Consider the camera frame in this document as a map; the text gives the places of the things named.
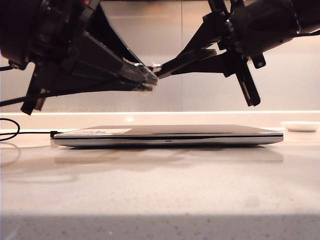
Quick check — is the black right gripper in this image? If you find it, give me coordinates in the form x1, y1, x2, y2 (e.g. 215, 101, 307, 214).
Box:
174, 0, 300, 108

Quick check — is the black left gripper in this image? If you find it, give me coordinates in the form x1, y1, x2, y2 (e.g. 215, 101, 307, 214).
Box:
21, 0, 158, 116

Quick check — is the white pink laptop sticker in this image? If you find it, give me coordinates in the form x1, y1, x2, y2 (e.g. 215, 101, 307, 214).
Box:
78, 128, 133, 135

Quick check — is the silver Dell laptop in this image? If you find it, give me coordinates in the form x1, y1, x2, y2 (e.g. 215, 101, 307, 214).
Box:
53, 124, 285, 148

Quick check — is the white shallow dish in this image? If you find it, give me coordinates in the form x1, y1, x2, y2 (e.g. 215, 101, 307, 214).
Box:
280, 121, 318, 133

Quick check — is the black right camera mount bracket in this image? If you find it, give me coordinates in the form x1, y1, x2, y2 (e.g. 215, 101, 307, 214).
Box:
249, 51, 266, 69

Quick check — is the thin black laptop power cable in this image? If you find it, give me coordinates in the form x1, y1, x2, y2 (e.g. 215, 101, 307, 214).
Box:
0, 118, 59, 143

